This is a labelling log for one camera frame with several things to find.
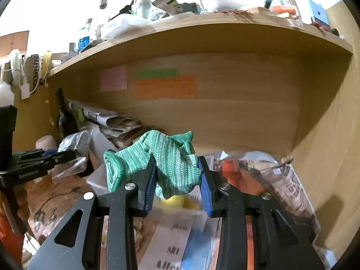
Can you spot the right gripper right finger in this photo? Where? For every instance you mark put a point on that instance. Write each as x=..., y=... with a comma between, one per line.
x=278, y=242

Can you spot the clear bottle with label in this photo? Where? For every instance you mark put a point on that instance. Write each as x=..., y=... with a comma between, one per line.
x=102, y=15

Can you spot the wooden shelf board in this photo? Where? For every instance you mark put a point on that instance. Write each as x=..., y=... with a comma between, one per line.
x=208, y=33

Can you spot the stack of papers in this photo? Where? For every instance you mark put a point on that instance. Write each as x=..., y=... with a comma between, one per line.
x=121, y=130

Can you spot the green sticky note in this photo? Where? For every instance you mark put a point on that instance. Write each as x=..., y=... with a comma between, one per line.
x=157, y=73

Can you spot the blue crystal glass bottle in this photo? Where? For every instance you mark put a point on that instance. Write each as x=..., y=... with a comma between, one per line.
x=84, y=35

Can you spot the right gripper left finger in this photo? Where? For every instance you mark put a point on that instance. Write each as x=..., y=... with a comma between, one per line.
x=75, y=243

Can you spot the orange sticky note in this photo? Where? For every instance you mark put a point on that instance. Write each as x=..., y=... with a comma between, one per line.
x=171, y=87

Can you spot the dark wine bottle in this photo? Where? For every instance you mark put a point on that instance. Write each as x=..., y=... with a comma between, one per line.
x=66, y=121

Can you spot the pink sticky note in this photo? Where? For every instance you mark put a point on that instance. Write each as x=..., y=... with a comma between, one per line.
x=114, y=79

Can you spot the beige cylindrical container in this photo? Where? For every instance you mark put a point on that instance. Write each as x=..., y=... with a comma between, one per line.
x=46, y=142

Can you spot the green knitted cloth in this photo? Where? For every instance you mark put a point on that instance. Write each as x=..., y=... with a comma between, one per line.
x=177, y=163

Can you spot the blue stamp block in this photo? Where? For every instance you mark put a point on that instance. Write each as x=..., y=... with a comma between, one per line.
x=318, y=14

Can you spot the clear plastic bag with beads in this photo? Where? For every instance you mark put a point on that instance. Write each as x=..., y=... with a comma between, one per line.
x=79, y=144

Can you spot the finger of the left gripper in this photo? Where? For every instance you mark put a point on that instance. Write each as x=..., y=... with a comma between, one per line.
x=33, y=154
x=42, y=162

